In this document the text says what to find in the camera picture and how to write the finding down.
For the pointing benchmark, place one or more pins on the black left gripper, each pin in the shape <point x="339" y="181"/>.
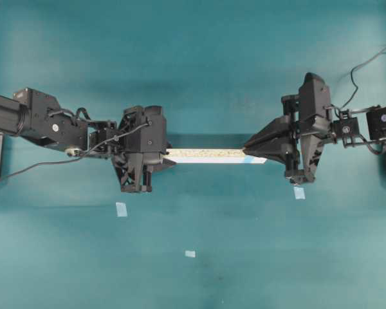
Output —
<point x="133" y="173"/>

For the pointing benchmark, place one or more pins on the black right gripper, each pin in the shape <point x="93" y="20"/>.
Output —
<point x="282" y="142"/>

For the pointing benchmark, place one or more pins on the white particle wooden board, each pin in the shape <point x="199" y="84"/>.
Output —
<point x="212" y="156"/>

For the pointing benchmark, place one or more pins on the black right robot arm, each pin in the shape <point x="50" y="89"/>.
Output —
<point x="354" y="128"/>

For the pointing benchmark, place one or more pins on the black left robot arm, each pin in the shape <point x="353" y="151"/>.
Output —
<point x="38" y="118"/>

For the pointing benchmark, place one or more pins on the blue tape right marker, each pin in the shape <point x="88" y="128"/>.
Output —
<point x="299" y="193"/>

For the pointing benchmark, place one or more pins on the blue tape marker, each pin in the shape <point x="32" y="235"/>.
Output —
<point x="121" y="210"/>
<point x="299" y="193"/>
<point x="190" y="253"/>

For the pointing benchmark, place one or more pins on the blue tape left marker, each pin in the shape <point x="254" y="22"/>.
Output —
<point x="121" y="210"/>

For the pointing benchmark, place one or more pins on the blue tape centre marker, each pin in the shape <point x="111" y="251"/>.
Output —
<point x="190" y="253"/>

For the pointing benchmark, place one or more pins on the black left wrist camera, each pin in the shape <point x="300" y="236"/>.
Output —
<point x="149" y="140"/>

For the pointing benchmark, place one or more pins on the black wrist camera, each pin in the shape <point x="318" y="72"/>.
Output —
<point x="149" y="140"/>
<point x="314" y="98"/>

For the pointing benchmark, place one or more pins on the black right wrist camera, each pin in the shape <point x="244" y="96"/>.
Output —
<point x="314" y="98"/>

